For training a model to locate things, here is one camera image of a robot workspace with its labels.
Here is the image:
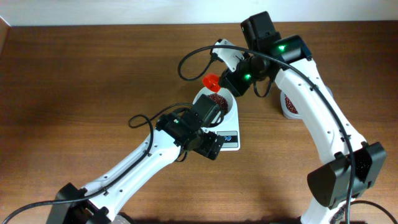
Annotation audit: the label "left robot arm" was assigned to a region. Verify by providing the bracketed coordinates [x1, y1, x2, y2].
[47, 95, 224, 223]

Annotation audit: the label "red adzuki beans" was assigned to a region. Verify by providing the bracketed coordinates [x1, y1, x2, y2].
[285, 95, 298, 114]

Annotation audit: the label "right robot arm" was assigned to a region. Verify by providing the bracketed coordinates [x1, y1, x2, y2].
[214, 12, 386, 223]

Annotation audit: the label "orange plastic measuring scoop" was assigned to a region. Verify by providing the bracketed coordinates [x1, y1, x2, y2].
[202, 73, 221, 93]

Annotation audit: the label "white round bowl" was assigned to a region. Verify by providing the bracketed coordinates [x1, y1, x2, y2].
[193, 87, 238, 124]

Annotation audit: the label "white digital kitchen scale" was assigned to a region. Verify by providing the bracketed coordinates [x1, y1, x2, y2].
[192, 94, 241, 152]

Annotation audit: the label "red beans in bowl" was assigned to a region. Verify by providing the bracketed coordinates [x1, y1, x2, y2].
[208, 93, 228, 114]

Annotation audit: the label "clear plastic food container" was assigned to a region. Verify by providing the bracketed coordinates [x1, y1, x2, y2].
[280, 91, 302, 119]

